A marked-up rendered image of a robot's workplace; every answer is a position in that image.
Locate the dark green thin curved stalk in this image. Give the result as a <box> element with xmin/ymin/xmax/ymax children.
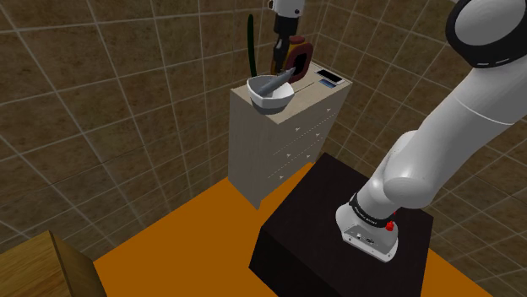
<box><xmin>246</xmin><ymin>13</ymin><xmax>258</xmax><ymax>78</ymax></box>

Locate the brown wooden cabinet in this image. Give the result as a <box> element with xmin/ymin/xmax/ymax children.
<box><xmin>0</xmin><ymin>229</ymin><xmax>108</xmax><ymax>297</ymax></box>

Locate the grey pestle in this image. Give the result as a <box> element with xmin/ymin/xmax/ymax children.
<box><xmin>256</xmin><ymin>67</ymin><xmax>297</xmax><ymax>97</ymax></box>

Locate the white bowl with grey base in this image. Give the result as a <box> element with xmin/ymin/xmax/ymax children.
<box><xmin>246</xmin><ymin>74</ymin><xmax>296</xmax><ymax>116</ymax></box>

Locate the dark robot stand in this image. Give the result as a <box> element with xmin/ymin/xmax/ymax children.
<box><xmin>247</xmin><ymin>152</ymin><xmax>435</xmax><ymax>297</ymax></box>

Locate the dark red and yellow jug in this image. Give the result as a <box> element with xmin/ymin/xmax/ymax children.
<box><xmin>283</xmin><ymin>35</ymin><xmax>315</xmax><ymax>83</ymax></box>

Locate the pale wooden chest of drawers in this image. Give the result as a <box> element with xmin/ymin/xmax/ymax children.
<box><xmin>227</xmin><ymin>61</ymin><xmax>354</xmax><ymax>211</ymax></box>

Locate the white phone with black screen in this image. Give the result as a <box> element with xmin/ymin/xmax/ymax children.
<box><xmin>314</xmin><ymin>67</ymin><xmax>346</xmax><ymax>87</ymax></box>

